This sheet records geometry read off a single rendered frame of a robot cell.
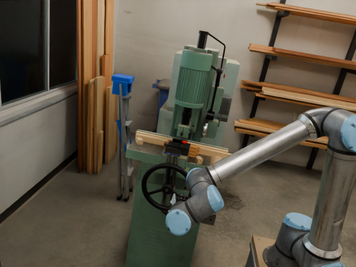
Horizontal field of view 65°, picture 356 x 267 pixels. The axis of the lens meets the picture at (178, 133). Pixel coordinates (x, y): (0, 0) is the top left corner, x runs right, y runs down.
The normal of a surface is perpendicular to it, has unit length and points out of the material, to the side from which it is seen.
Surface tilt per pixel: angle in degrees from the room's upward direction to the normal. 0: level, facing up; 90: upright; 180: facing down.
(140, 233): 90
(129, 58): 90
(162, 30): 90
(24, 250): 0
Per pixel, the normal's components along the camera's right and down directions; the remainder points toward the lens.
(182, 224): -0.18, 0.03
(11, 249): 0.16, -0.93
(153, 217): -0.17, 0.32
